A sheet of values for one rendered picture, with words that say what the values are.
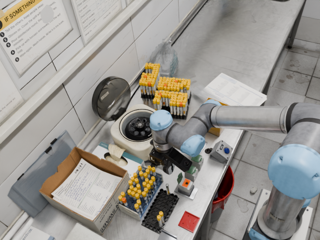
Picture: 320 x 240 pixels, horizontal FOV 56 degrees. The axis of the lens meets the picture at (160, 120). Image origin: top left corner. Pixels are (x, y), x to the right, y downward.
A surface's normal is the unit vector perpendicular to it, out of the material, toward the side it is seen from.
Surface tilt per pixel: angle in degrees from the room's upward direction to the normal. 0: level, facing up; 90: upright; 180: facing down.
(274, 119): 57
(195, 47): 0
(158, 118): 0
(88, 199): 0
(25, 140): 90
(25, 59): 91
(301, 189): 83
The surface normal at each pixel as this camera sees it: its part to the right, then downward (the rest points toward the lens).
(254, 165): -0.08, -0.63
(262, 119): -0.78, 0.01
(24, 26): 0.88, 0.32
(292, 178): -0.63, 0.55
